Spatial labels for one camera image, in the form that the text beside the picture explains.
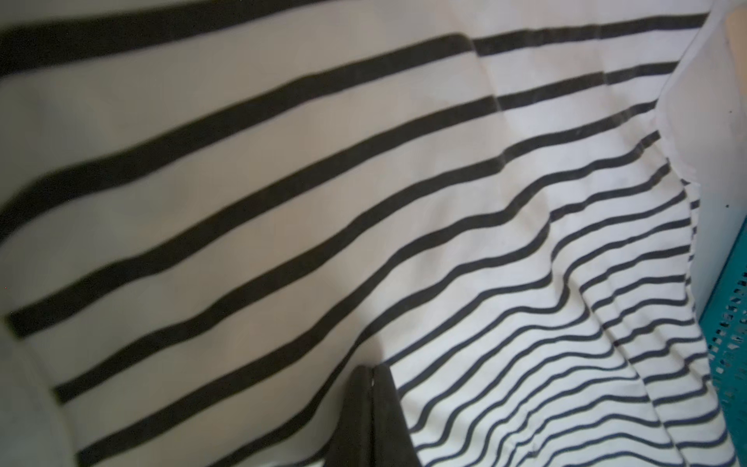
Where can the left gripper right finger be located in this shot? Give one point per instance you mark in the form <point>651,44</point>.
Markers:
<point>392,444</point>

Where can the black white striped tank top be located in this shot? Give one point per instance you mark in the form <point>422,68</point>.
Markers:
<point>213,212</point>

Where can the teal plastic basket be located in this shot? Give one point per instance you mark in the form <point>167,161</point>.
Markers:
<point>724,325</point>

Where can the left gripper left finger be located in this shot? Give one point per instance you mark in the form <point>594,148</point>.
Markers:
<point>352,442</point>

